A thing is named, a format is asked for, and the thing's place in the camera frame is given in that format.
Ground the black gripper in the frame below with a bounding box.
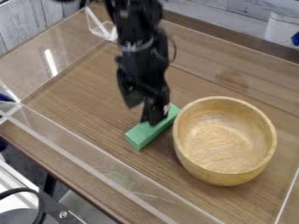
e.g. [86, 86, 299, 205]
[117, 44, 170, 126]

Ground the green rectangular block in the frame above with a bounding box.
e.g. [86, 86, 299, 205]
[126, 103, 181, 151]

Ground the brown wooden bowl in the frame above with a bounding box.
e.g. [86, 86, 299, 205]
[173, 96, 278, 186]

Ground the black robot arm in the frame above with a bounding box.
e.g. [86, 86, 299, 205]
[105, 0, 177, 126]

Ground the blue object at left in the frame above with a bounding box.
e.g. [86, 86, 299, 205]
[0, 93, 15, 102]

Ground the black table leg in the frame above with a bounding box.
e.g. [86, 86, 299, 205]
[43, 174, 58, 196]

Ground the white container at right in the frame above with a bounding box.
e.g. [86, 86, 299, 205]
[265, 11, 299, 51]

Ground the clear acrylic corner bracket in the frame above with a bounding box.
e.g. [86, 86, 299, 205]
[85, 7, 118, 42]

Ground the clear acrylic barrier wall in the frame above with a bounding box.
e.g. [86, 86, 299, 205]
[0, 11, 299, 224]

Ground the black cable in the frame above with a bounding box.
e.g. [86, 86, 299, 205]
[0, 187, 49, 224]

